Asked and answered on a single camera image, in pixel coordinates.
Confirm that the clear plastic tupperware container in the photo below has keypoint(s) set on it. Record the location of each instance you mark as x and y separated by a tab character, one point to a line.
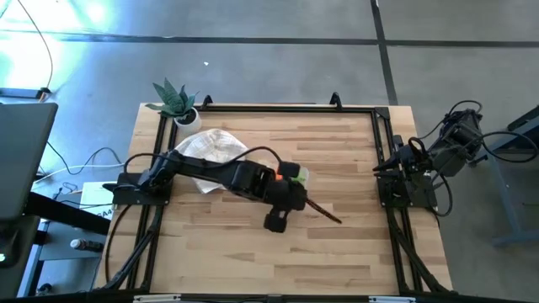
307	177

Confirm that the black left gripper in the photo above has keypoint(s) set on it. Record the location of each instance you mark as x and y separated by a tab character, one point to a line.
288	195

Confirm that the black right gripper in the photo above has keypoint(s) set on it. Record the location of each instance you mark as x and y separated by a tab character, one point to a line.
410	157

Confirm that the blue grey table frame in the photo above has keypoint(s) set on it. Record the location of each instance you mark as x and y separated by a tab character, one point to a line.
499	185

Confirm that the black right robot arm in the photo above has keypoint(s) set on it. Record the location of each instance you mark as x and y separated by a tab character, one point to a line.
457	145

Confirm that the black desk support bar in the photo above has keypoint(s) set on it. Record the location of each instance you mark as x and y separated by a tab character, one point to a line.
76	219

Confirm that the white checked cloth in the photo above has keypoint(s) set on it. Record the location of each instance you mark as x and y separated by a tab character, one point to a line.
210	145

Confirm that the brown bottle white cap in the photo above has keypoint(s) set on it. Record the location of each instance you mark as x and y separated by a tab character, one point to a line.
86	245

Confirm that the white bracket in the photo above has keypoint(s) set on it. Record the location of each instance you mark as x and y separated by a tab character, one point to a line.
391	299
156	298

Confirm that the green textured toy fruit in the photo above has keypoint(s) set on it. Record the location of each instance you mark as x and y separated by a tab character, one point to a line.
301	176

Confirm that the grey desk panel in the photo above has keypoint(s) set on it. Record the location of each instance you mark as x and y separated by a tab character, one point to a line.
21	160

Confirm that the black computer case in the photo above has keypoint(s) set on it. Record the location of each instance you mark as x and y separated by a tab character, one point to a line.
17	244

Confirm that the green artificial plant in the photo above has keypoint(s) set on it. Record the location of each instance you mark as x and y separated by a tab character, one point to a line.
170	99

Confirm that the white paper box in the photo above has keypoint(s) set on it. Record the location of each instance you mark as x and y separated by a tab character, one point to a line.
94	198

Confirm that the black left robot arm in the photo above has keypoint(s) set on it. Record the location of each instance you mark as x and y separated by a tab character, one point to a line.
210	168

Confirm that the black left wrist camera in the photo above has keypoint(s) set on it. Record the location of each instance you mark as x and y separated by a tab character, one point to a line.
275	222

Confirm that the black aluminium table frame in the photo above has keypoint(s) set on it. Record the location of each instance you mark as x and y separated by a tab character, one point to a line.
252	108

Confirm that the white plant pot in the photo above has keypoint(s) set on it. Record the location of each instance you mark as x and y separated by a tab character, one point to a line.
193	124

